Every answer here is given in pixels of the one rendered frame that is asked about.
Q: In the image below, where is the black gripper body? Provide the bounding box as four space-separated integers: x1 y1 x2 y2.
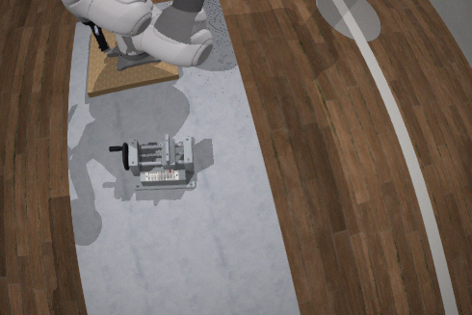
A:
82 21 95 29

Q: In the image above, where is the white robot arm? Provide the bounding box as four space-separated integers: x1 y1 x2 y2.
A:
62 0 213 71

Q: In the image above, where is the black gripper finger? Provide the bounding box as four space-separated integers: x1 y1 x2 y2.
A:
90 25 111 53

